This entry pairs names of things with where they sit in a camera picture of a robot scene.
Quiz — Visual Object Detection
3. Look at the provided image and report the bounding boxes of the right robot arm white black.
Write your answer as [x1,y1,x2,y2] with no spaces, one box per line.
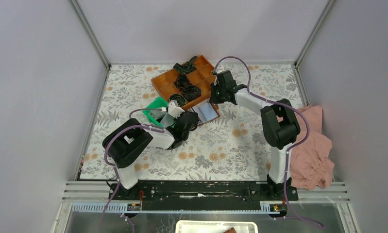
[210,69,301,200]

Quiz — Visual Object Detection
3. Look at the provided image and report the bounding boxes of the black items in tray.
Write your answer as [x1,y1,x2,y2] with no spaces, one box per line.
[173,56,201,102]

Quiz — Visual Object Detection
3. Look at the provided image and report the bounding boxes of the green plastic card box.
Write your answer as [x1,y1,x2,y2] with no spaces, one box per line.
[143,97,175,128]

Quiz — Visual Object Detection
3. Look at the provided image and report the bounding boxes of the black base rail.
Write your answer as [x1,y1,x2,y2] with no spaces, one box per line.
[109,180,299,212]

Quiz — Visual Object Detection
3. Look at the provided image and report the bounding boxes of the orange wooden compartment tray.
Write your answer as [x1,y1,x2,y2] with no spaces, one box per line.
[151,55,216,110]

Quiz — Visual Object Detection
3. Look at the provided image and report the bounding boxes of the brown leather card holder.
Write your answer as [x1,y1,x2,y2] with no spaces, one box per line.
[193,102,220,125]

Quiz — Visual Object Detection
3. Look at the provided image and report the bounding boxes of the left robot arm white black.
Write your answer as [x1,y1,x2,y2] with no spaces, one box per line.
[102,100,200,200]

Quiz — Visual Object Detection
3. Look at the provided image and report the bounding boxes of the pink crumpled cloth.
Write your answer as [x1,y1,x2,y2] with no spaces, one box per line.
[290,105,335,190]

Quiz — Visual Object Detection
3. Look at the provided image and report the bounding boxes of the black coiled cable in tray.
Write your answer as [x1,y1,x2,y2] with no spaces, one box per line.
[169,94,188,110]

